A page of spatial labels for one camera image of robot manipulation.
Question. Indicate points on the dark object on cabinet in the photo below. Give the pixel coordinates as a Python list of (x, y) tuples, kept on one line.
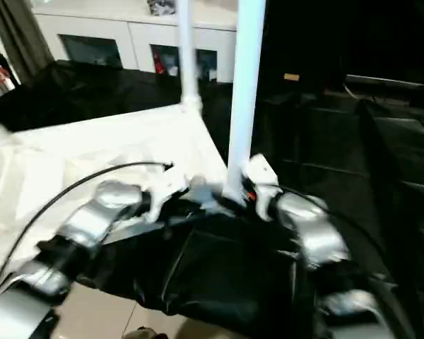
[(161, 6)]

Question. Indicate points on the black horizontal rail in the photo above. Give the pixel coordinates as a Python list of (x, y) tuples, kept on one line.
[(396, 81)]

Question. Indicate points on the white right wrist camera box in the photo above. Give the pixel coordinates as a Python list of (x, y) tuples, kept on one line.
[(261, 176)]

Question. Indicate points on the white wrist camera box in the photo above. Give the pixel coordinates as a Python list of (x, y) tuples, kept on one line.
[(261, 176), (166, 189)]

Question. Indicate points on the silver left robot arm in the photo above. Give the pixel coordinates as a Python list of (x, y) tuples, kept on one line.
[(92, 219)]

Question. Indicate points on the black plastic mat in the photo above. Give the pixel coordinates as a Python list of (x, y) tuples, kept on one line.
[(233, 282)]

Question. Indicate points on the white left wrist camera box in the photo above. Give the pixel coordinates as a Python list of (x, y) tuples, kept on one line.
[(166, 189)]

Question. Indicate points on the small yellow label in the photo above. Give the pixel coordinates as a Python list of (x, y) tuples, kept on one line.
[(291, 76)]

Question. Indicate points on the white plastic table top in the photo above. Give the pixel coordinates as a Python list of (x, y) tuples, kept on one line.
[(71, 162)]

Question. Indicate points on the red bottle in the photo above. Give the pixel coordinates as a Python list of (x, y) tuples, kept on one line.
[(157, 65)]

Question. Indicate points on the white cabinet with glass doors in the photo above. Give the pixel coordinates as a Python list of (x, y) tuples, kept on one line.
[(120, 32)]

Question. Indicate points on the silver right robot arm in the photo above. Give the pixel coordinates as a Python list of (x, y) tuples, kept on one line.
[(318, 240)]

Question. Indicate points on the grey curtain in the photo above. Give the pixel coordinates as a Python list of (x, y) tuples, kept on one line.
[(18, 35)]

